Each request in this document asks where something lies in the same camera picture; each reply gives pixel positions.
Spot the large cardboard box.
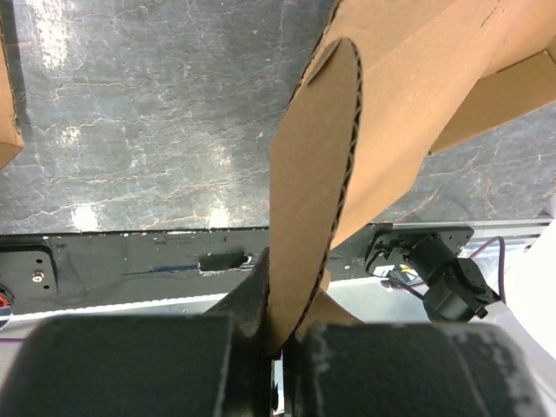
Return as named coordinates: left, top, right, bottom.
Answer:
left=266, top=1, right=555, bottom=353

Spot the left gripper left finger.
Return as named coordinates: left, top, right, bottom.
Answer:
left=1, top=252, right=274, bottom=416

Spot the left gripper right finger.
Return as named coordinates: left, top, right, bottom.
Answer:
left=283, top=323, right=548, bottom=416

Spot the small flat cardboard box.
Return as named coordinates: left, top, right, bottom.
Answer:
left=0, top=23, right=24, bottom=169

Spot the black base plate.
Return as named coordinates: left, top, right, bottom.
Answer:
left=0, top=223, right=475, bottom=314

